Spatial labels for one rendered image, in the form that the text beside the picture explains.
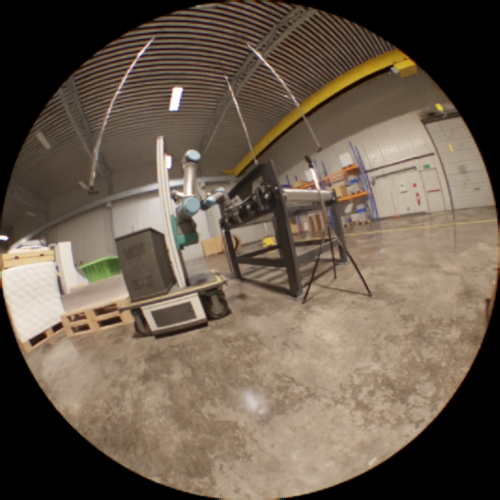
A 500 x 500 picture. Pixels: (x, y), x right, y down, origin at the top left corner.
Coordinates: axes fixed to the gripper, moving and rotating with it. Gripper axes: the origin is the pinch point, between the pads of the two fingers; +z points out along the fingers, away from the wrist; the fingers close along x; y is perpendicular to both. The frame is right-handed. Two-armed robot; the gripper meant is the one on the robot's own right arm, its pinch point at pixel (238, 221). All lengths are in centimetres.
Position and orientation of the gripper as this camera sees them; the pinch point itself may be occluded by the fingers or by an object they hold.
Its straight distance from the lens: 127.9
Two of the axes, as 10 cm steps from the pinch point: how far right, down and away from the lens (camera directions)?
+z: 5.0, 7.9, 3.6
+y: -7.2, 6.1, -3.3
